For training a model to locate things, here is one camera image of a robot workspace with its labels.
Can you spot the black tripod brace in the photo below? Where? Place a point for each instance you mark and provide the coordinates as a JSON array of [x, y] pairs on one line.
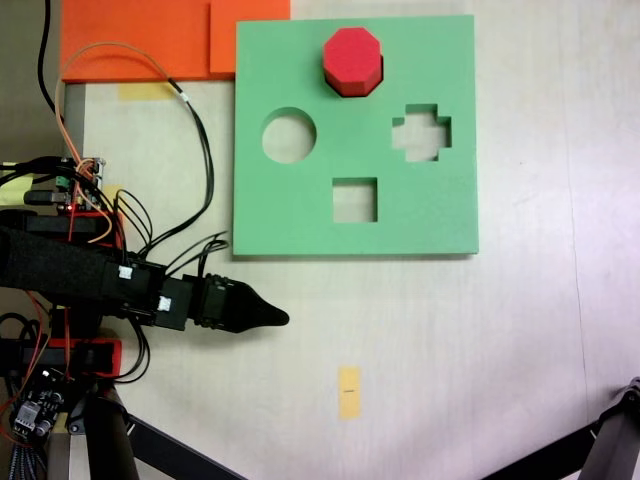
[[175, 450], [550, 452]]

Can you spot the red and black table clamp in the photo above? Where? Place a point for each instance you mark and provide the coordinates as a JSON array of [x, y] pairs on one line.
[[85, 220], [107, 357]]

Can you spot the yellow tape marker strip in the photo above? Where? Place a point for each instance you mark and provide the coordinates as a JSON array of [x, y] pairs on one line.
[[350, 400]]

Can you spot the orange foam block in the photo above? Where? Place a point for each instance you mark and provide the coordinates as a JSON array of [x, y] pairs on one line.
[[225, 40]]

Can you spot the yellow sticky note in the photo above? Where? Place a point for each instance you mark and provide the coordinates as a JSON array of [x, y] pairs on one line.
[[15, 187]]

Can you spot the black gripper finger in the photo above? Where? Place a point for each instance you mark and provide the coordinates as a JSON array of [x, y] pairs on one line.
[[255, 322], [255, 300]]

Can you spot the black power converter board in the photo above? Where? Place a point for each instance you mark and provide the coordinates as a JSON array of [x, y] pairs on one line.
[[37, 405]]

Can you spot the green shape sorting board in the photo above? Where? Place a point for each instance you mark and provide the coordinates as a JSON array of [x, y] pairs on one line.
[[425, 210]]

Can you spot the red octagonal pillar block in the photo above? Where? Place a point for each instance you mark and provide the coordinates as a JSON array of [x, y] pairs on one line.
[[350, 57]]

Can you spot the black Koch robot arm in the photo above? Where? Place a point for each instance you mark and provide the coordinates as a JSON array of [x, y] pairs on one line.
[[50, 265]]

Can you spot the flat orange foam board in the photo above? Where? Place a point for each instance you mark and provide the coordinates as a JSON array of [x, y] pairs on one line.
[[125, 20]]

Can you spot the yellow masking tape piece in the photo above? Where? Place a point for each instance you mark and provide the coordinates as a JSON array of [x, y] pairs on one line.
[[140, 91]]

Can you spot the motor driver circuit board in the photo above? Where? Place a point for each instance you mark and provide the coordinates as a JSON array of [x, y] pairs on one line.
[[85, 190]]

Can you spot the thick grey tripod leg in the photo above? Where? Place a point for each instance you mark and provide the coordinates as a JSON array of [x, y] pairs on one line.
[[615, 435]]

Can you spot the small yellow tape piece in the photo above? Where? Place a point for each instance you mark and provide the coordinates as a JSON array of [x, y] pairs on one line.
[[112, 191]]

